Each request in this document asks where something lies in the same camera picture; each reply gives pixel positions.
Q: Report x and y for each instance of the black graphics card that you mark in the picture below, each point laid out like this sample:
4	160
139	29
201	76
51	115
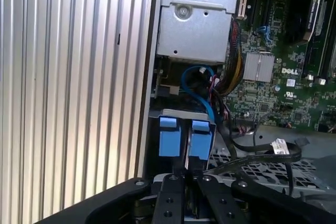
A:
296	11

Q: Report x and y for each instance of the black open PC case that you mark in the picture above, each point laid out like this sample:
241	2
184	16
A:
149	77

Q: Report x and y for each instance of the silver chipset heatsink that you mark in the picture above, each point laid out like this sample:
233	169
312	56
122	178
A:
258	66

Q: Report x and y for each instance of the grey metal disk bay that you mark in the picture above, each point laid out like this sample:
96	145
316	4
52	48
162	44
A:
183	112

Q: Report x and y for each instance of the hard disk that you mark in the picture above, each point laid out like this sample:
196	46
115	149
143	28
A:
169	140

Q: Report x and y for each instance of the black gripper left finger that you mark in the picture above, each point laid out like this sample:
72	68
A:
168	200

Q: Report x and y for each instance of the green motherboard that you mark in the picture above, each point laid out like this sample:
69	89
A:
288	98

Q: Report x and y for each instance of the grey power supply unit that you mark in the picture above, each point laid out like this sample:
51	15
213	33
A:
194	30

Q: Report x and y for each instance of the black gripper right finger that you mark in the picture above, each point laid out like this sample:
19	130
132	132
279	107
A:
215	200

